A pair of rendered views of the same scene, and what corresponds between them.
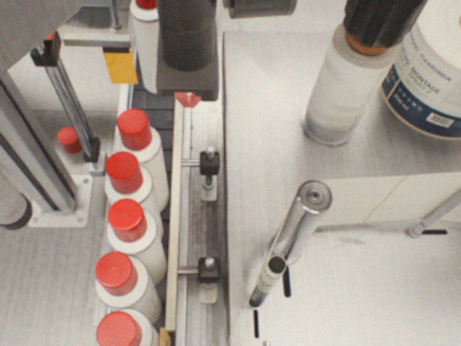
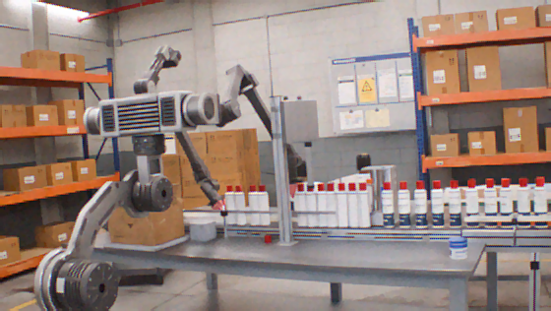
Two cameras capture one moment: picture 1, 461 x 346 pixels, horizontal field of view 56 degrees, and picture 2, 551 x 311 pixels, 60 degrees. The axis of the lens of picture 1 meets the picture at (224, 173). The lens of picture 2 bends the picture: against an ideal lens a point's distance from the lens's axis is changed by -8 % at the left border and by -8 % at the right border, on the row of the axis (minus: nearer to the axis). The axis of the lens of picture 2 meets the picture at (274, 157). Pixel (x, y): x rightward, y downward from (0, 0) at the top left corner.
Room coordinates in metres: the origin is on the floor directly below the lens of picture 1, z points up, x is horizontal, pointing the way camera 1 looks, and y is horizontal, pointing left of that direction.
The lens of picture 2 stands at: (-1.09, 2.18, 1.35)
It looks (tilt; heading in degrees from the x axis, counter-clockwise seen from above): 3 degrees down; 305
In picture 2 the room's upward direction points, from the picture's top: 4 degrees counter-clockwise
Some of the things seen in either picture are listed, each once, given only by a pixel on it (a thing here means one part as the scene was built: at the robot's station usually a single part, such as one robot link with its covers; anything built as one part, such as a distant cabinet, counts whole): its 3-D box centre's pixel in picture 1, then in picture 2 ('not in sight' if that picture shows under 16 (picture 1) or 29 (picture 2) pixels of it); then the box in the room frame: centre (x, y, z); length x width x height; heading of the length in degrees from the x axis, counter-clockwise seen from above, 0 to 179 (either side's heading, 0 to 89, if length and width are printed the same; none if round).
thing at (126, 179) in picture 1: (135, 205); (311, 205); (0.19, 0.10, 0.98); 0.05 x 0.05 x 0.20
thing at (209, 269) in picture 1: (197, 272); not in sight; (0.14, 0.02, 0.89); 0.06 x 0.03 x 0.12; 96
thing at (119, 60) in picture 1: (120, 65); not in sight; (0.31, 0.12, 1.09); 0.03 x 0.01 x 0.06; 96
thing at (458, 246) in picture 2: not in sight; (458, 248); (-0.57, 0.31, 0.87); 0.07 x 0.07 x 0.07
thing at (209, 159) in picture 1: (209, 167); not in sight; (0.30, 0.02, 0.89); 0.03 x 0.03 x 0.12; 6
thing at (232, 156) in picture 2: not in sight; (210, 188); (3.28, -2.55, 0.70); 1.20 x 0.82 x 1.39; 20
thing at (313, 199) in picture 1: (297, 227); not in sight; (0.19, -0.09, 0.97); 0.05 x 0.05 x 0.19
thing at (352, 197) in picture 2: not in sight; (352, 205); (-0.01, 0.07, 0.98); 0.05 x 0.05 x 0.20
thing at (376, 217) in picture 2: not in sight; (380, 195); (-0.11, -0.03, 1.01); 0.14 x 0.13 x 0.26; 6
